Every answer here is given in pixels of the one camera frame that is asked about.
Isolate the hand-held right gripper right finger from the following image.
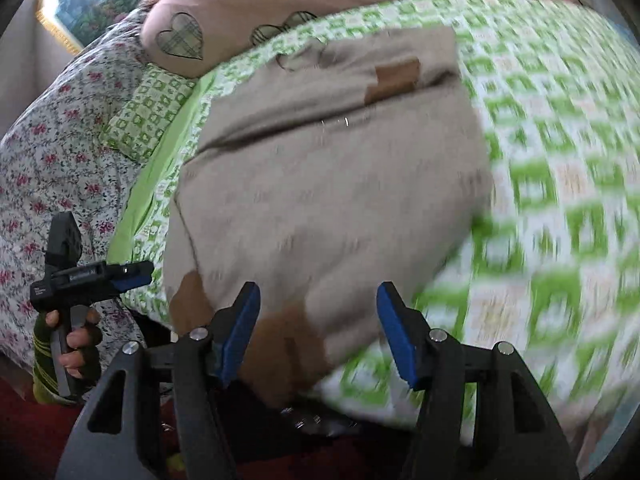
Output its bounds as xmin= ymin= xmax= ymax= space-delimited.
xmin=376 ymin=281 xmax=581 ymax=480

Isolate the beige knit sweater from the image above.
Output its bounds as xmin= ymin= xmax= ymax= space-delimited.
xmin=162 ymin=25 xmax=497 ymax=407

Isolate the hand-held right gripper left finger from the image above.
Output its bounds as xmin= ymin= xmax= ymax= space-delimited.
xmin=55 ymin=281 xmax=262 ymax=480

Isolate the green checkered bed sheet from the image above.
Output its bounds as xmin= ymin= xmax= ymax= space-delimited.
xmin=102 ymin=0 xmax=640 ymax=463

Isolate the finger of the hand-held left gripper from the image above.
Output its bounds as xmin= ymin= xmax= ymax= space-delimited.
xmin=106 ymin=260 xmax=155 ymax=292

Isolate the floral quilt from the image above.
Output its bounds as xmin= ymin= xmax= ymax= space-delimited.
xmin=0 ymin=7 xmax=168 ymax=363

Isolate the person's left hand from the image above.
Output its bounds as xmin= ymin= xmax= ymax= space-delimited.
xmin=44 ymin=307 xmax=104 ymax=381

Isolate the green checkered pillow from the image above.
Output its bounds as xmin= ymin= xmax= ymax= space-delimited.
xmin=100 ymin=62 xmax=199 ymax=163

